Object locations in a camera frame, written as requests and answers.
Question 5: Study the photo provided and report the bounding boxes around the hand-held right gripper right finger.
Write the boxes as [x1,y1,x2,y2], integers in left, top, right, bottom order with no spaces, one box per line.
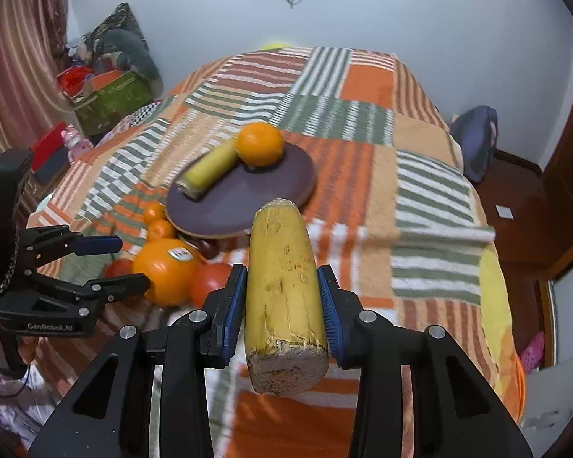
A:
[316,264,534,458]

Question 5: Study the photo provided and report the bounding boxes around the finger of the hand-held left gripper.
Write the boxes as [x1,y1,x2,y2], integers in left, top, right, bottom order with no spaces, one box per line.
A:
[19,224,123,271]
[32,272,152,305]

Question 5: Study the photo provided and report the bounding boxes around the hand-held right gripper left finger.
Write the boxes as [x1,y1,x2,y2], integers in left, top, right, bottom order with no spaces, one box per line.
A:
[29,264,248,458]

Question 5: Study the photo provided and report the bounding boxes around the large cut banana piece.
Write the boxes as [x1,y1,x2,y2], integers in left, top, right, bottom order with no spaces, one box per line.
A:
[245,198,330,397]

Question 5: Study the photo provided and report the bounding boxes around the brown round plate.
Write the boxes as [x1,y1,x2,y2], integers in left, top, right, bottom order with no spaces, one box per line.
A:
[165,143,315,239]

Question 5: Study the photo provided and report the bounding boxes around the red tomato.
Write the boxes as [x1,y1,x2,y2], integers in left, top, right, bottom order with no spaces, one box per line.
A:
[104,260,135,278]
[189,263,234,309]

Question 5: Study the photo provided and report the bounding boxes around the large orange with sticker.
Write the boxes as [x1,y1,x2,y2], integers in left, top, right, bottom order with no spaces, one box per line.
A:
[132,237,204,307]

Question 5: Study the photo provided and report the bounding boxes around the small tangerine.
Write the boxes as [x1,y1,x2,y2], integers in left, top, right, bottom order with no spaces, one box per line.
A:
[146,219,177,242]
[142,201,167,226]

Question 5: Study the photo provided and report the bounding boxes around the red flat box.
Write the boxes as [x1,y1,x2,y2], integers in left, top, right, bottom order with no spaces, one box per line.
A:
[31,121,73,185]

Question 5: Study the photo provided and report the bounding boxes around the pink plush toy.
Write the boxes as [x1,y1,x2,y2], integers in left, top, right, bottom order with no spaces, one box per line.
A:
[62,124,94,158]

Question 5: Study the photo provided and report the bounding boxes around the patchwork striped blanket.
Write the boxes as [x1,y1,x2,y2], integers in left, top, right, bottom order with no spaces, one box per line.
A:
[16,46,526,458]

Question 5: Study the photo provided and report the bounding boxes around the small cut banana piece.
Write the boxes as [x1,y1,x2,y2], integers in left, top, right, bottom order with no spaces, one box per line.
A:
[175,140,240,200]

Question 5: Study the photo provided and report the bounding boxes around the red plastic bag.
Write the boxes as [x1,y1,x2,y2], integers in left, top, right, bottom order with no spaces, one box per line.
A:
[57,66,94,99]

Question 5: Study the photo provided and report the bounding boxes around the striped curtain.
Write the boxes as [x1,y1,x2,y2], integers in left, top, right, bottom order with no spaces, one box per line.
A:
[0,0,77,158]

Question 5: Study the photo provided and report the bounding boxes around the green cardboard box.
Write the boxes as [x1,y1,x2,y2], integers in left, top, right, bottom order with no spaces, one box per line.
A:
[73,69,154,135]

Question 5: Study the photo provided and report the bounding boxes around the medium orange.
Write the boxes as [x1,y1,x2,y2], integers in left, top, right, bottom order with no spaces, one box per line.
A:
[236,122,285,168]

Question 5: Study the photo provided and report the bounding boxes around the white printed cloth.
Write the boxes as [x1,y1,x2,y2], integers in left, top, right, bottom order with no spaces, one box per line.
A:
[0,377,60,452]

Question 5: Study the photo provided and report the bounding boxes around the grey pillow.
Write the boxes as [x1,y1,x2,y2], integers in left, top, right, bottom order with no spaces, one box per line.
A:
[92,29,163,92]

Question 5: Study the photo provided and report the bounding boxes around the pink slipper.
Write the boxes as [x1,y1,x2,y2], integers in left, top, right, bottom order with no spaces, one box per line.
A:
[520,331,546,373]

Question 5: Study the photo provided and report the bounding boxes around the camouflage cushion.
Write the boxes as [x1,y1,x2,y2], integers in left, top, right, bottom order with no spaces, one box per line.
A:
[80,2,149,51]

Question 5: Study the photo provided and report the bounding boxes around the blue cushion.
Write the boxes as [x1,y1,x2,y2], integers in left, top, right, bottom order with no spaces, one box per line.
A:
[451,105,499,183]

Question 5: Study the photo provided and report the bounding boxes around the white cabinet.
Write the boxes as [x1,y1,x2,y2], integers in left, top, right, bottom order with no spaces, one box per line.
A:
[524,274,573,440]

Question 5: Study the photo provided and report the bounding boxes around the braided lanyard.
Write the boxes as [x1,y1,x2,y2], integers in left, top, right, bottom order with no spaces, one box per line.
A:
[0,226,21,293]

